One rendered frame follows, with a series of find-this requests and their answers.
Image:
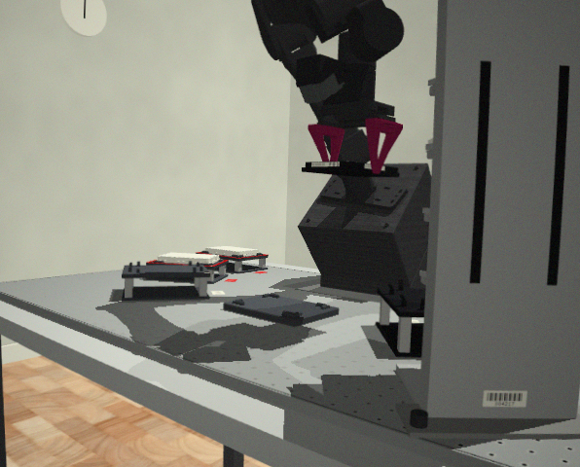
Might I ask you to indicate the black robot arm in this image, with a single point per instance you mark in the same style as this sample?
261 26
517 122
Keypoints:
373 31

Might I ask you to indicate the black cylinder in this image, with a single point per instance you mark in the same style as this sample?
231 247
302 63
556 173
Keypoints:
419 418

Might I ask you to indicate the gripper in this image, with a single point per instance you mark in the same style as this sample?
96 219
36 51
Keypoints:
377 121

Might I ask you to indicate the grey tower with black slots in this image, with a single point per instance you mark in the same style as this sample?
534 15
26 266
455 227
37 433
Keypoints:
511 331

